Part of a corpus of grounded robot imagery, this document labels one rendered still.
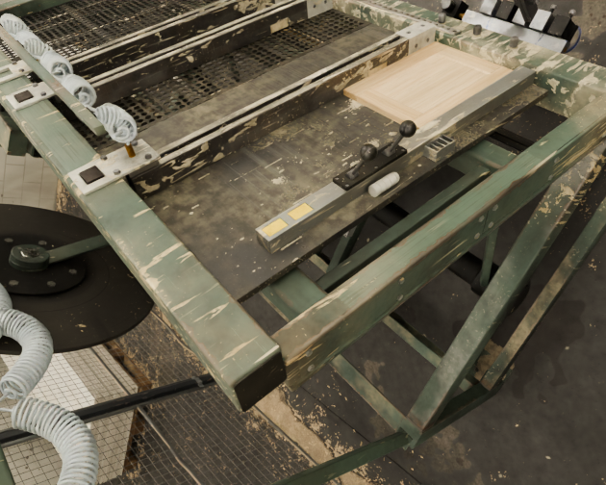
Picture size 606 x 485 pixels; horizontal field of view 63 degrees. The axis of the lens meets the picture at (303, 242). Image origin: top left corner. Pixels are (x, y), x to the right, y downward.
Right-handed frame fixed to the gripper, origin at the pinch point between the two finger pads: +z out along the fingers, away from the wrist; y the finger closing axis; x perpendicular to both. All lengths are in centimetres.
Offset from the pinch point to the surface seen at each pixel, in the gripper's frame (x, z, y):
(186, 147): -52, -16, -60
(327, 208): -51, 2, -23
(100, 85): -44, -24, -107
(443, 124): -15.9, 22.7, -20.8
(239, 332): -80, -20, -7
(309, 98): -21, 8, -56
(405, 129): -28.5, 3.3, -15.2
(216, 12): 6, 3, -122
